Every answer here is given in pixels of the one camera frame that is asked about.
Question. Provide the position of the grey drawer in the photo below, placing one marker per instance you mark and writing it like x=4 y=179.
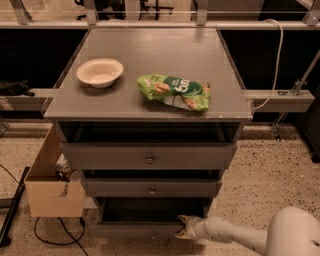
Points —
x=151 y=187
x=146 y=217
x=120 y=156

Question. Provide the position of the grey middle drawer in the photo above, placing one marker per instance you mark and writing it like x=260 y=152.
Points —
x=151 y=187

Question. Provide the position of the metal frame rail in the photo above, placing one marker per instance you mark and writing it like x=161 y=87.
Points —
x=279 y=101

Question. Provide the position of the grey bottom drawer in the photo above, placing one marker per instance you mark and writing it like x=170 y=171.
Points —
x=146 y=217

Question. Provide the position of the grey drawer cabinet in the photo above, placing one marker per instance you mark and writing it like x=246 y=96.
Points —
x=120 y=113

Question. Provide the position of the white paper bowl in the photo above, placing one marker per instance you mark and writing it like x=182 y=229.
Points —
x=100 y=73

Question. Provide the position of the grey top drawer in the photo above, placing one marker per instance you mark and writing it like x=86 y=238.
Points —
x=120 y=156

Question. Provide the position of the green chip bag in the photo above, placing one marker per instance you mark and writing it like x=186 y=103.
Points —
x=175 y=91

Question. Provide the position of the black metal bar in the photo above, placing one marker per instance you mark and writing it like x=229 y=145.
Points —
x=11 y=204

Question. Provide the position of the can inside wooden box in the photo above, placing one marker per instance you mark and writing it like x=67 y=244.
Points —
x=63 y=168

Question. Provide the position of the black object on rail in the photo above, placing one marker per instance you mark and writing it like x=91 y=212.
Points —
x=15 y=88

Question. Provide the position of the light wooden box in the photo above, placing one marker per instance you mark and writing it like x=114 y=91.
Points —
x=47 y=194

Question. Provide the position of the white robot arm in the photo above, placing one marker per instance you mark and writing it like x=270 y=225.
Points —
x=291 y=232

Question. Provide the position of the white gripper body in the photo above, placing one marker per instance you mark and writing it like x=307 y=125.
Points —
x=192 y=227

